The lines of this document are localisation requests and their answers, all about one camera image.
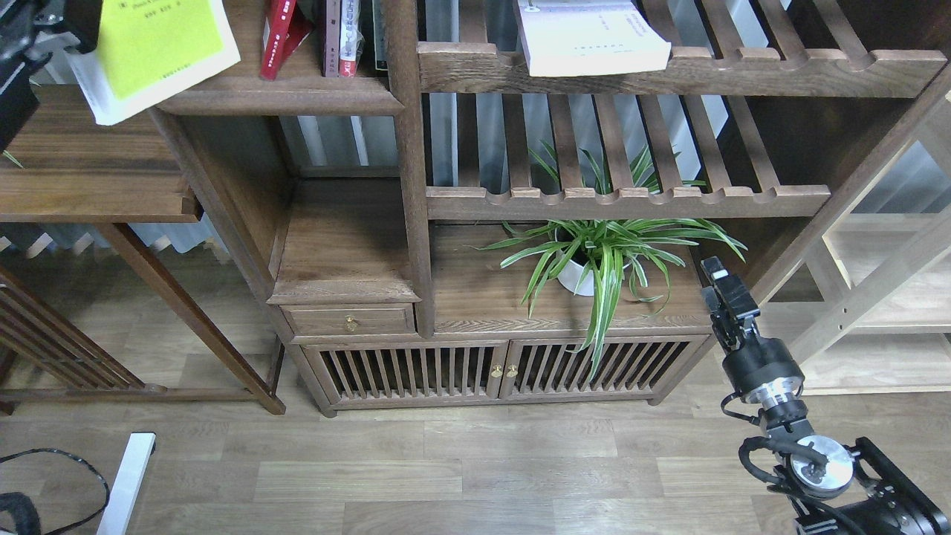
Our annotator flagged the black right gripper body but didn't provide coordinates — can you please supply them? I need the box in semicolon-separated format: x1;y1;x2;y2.
702;276;760;353

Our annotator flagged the yellow green book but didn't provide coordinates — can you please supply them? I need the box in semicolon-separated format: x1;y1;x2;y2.
69;1;240;126

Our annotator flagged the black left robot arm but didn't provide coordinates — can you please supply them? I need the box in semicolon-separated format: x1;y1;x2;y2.
1;1;104;150

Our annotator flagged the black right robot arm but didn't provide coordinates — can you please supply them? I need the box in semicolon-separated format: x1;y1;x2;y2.
701;257;949;534

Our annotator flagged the light wooden shelf unit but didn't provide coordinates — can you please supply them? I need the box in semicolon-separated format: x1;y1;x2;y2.
732;97;951;398

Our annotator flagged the white book on shelf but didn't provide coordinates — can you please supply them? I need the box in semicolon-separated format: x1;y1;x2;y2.
514;1;672;77

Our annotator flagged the right slatted cabinet door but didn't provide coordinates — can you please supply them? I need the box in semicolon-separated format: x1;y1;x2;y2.
490;335;707;404

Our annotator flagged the slatted cabinet door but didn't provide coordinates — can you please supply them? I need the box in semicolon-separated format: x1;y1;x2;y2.
305;340;509;409
490;335;707;404

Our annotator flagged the green spider plant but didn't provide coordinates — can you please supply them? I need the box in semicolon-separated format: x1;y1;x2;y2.
475;138;750;380

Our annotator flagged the white plant pot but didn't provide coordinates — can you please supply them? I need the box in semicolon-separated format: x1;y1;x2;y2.
557;257;597;296

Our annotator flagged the left slatted cabinet door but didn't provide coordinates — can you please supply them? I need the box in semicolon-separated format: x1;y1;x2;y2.
305;340;509;409

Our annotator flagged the dark wooden bookshelf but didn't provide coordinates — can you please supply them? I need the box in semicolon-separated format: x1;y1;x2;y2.
152;1;949;416

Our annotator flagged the red white upright book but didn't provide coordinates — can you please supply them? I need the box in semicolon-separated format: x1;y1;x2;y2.
337;0;363;78

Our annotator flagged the white metal leg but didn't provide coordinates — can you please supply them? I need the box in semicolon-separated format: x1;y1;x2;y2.
96;432;157;534

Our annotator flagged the dark wooden side table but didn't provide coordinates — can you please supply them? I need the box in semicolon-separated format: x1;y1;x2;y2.
2;85;285;415

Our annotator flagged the dark slatted wooden rack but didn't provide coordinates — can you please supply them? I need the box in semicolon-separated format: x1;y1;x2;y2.
1;270;153;415

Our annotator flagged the black cable on floor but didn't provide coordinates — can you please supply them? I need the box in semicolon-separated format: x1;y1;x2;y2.
0;447;111;535

